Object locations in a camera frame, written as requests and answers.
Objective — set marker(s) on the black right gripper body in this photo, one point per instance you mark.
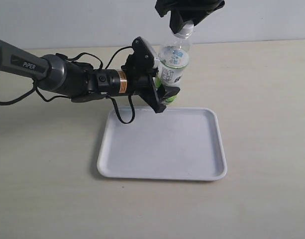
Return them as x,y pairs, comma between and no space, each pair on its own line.
205,7

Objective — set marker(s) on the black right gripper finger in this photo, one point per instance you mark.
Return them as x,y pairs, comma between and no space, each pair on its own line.
178,19
200,14

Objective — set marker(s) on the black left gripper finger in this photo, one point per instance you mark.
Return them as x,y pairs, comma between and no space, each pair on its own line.
165,92

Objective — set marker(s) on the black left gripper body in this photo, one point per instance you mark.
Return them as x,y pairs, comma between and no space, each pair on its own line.
134,78

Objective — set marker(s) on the clear lime drink bottle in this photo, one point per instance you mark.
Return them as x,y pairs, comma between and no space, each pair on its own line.
174,58

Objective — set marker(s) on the white bottle cap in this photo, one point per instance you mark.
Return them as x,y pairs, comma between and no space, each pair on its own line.
186,30

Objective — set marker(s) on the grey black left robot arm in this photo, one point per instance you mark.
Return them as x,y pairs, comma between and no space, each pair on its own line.
81,82

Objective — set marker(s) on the white plastic tray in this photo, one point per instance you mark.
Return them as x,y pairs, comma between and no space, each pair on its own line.
182,143

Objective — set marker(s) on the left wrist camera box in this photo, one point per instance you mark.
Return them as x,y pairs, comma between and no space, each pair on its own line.
144,54

